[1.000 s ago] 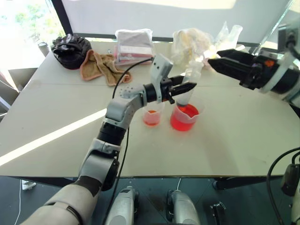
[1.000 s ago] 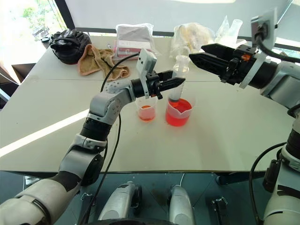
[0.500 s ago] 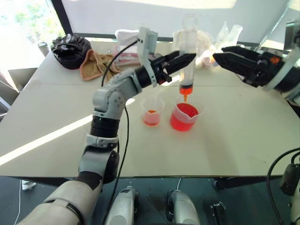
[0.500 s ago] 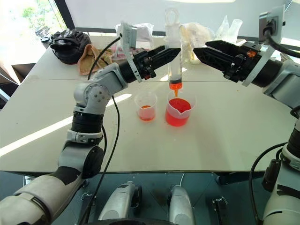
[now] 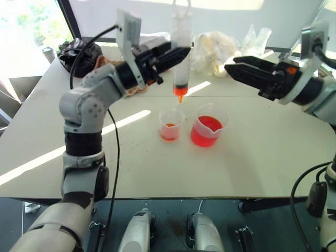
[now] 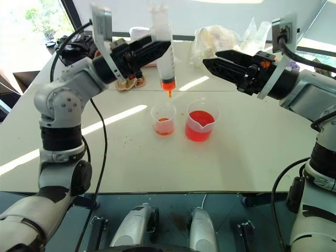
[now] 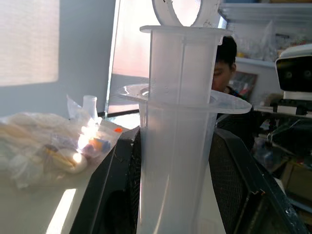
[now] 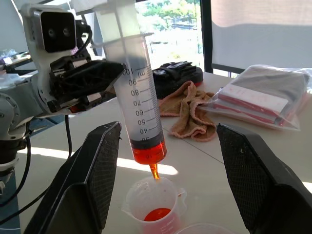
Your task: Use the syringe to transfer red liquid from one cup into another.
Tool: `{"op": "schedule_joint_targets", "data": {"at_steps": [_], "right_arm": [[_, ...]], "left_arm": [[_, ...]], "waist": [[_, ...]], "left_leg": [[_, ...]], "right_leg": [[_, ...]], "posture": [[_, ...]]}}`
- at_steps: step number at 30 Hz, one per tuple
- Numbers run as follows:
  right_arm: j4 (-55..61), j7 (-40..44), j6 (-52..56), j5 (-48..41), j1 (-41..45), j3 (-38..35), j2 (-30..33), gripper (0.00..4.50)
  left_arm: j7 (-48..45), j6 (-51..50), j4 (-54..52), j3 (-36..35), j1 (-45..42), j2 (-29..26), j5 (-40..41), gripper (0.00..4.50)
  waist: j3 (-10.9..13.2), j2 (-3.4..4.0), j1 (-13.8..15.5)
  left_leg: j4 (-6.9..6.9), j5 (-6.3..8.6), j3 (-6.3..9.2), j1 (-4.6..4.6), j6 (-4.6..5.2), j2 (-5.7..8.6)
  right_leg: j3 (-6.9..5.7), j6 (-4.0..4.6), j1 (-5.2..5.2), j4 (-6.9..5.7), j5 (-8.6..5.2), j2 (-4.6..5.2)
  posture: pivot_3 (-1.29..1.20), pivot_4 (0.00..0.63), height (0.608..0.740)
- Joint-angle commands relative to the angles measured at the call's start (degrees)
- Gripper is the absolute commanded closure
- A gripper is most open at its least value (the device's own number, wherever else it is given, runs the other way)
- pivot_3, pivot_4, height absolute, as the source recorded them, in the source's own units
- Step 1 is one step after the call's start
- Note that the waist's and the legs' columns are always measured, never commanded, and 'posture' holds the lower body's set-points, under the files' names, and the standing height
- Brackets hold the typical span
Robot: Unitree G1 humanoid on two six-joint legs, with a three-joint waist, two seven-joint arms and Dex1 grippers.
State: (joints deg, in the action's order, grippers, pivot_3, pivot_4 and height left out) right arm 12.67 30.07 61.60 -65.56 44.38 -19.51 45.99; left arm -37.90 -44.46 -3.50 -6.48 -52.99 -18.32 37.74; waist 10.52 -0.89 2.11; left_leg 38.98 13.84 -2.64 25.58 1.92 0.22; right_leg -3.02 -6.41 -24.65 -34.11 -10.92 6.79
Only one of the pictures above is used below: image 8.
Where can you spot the clear bag with boxes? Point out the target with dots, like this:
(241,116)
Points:
(263,97)

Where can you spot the clear plastic measuring cup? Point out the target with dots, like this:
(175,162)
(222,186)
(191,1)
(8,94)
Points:
(168,195)

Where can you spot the cluttered background desk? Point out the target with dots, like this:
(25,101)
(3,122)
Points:
(14,59)

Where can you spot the black device on table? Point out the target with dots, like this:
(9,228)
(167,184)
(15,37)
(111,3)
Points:
(175,78)

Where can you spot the large syringe with red liquid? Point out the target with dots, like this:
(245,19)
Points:
(143,102)

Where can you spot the tan towel with pink edge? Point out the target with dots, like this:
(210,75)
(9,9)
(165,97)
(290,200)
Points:
(187,114)

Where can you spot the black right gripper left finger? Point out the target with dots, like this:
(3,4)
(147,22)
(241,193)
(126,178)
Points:
(80,185)

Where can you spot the black window frame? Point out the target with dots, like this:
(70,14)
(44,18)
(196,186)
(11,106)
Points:
(206,34)

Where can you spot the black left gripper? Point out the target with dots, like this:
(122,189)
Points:
(56,102)

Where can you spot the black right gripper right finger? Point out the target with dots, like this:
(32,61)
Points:
(263,190)

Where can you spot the clear container rim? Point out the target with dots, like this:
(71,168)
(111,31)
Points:
(202,228)

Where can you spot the white roller blind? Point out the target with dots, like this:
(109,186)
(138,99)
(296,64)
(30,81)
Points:
(263,44)

